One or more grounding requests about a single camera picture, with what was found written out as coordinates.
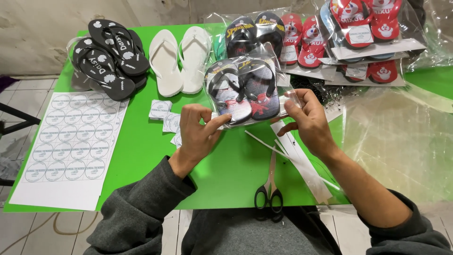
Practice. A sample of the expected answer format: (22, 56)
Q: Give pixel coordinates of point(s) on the bagged grey hero print sandals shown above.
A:
(247, 88)

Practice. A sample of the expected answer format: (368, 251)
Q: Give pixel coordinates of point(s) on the stack of cut labels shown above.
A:
(160, 109)
(172, 123)
(177, 140)

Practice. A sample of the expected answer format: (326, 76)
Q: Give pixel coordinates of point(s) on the purple cloth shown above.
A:
(7, 83)

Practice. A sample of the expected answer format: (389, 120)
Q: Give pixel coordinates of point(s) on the pile of clear plastic bags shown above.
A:
(400, 141)

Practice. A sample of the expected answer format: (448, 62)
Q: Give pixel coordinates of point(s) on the thin white paper strip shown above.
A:
(263, 143)

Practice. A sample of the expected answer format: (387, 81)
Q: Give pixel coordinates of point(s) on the sheet of round labels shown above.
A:
(70, 148)

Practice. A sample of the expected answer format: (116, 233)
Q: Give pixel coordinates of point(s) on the person's right hand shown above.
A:
(313, 124)

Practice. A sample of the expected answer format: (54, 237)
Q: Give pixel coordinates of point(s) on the person's left hand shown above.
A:
(198, 138)

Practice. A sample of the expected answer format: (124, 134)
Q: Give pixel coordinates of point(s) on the black metal stand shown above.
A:
(17, 122)

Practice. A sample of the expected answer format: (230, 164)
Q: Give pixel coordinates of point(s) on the wide white backing strip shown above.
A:
(300, 159)

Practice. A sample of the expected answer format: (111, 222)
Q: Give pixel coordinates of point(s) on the crumpled clear plastic wrap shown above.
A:
(435, 35)

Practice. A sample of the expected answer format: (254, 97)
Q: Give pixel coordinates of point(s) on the person's grey sweatshirt torso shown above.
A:
(254, 233)

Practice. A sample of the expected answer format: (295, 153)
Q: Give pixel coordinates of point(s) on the black flip-flop underneath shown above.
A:
(141, 79)

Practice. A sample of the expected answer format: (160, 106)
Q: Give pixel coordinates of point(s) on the bagged black hero print sandals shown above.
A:
(247, 33)

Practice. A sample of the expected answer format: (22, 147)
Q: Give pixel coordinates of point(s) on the black flip-flop white print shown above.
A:
(102, 70)
(118, 44)

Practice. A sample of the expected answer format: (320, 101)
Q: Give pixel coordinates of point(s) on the large bagged red snowman sandals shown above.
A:
(368, 24)

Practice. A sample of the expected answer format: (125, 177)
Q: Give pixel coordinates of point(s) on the bagged red sandals white card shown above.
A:
(375, 72)

